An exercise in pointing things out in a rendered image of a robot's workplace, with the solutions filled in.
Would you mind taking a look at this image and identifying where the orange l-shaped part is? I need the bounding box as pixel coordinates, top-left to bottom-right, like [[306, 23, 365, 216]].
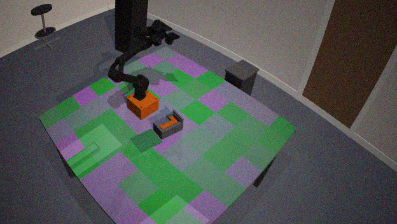
[[160, 116, 178, 130]]

